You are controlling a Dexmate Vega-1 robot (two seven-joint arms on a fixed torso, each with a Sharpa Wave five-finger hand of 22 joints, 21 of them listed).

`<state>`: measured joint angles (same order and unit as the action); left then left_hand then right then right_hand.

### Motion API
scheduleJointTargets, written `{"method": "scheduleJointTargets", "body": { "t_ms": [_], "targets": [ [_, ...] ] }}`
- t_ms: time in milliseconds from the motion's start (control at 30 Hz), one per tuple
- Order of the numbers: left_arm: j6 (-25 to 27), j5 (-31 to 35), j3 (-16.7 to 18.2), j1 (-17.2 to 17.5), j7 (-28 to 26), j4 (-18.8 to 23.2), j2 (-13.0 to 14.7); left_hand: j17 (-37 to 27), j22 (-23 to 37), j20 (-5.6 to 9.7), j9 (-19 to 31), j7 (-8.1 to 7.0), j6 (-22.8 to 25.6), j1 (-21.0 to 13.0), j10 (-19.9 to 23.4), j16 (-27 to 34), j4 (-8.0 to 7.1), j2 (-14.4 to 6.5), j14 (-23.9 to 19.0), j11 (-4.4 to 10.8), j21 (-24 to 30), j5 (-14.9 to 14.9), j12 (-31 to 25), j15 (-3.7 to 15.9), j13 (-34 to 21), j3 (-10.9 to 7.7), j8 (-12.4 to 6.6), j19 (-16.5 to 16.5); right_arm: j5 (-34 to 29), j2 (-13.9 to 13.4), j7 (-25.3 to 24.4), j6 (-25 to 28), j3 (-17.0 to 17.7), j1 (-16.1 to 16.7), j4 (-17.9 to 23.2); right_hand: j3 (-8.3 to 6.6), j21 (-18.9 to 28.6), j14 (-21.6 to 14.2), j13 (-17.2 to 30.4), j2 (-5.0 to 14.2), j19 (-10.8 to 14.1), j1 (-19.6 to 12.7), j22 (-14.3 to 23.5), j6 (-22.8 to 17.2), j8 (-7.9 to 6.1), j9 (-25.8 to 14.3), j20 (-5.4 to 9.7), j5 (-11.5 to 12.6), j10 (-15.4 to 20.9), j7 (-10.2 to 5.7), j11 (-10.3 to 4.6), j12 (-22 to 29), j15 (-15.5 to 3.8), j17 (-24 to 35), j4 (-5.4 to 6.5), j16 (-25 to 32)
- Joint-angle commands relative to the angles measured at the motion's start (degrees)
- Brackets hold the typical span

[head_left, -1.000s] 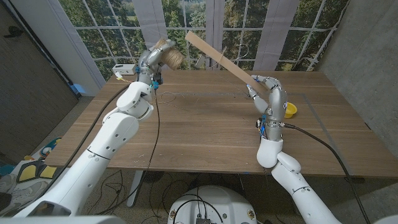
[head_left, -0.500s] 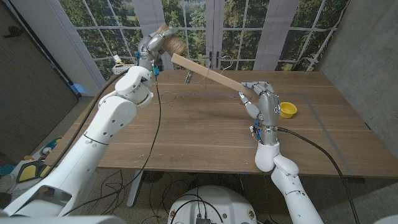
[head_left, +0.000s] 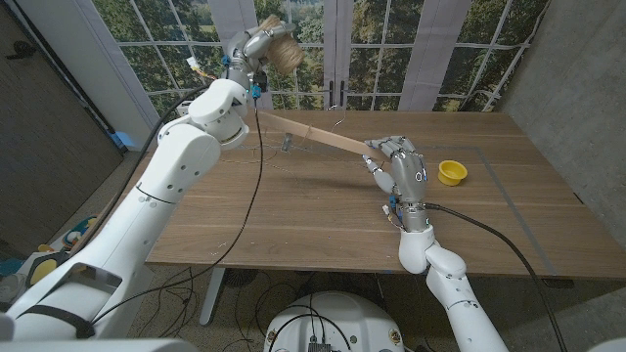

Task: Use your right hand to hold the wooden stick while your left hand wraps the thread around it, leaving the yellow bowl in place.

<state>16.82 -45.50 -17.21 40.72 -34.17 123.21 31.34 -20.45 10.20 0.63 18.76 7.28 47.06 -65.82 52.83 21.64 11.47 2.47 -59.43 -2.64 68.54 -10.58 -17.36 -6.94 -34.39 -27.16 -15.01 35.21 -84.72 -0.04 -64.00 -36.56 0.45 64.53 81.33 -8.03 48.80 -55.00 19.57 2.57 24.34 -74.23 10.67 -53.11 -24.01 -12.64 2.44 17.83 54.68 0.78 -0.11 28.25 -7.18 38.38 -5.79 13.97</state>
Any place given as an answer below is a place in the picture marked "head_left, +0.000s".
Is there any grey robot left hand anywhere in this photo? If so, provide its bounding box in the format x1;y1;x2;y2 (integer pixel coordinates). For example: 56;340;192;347
222;22;297;94

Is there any forest window printed backdrop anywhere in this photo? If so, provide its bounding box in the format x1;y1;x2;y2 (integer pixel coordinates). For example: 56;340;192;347
90;0;552;128

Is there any yellow and black pad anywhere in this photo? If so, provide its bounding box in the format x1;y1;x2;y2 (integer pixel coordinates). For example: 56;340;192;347
26;251;65;288

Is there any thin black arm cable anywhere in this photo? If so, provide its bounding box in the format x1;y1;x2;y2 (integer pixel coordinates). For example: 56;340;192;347
90;92;265;327

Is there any white metal table leg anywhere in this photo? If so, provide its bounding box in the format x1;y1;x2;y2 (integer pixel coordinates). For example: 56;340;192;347
199;267;227;328

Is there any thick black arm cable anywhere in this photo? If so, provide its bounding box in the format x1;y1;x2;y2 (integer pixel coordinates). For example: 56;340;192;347
424;202;568;352
67;85;211;255

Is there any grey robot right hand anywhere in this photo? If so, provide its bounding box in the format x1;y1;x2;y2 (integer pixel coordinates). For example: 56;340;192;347
362;135;429;204

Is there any colourful slipper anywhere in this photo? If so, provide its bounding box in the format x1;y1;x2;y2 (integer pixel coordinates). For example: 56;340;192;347
62;215;98;250

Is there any small blue object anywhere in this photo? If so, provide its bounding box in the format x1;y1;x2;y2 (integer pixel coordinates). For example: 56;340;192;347
112;130;136;149

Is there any black torso cable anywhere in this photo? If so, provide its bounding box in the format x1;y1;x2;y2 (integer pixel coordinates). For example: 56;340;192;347
266;305;353;352

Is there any yellow bowl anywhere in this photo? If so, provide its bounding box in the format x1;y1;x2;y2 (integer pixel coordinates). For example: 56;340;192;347
437;159;469;188

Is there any black round grille object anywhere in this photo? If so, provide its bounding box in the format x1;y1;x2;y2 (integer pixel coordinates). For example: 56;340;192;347
223;268;258;288

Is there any beige twine spool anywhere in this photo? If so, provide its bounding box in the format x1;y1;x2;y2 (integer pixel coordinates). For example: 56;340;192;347
257;14;305;75

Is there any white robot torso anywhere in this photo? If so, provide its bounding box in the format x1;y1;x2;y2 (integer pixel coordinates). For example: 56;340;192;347
262;290;406;352

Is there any wooden hanger with metal clips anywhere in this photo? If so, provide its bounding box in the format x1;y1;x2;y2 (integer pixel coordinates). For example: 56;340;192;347
256;105;392;165

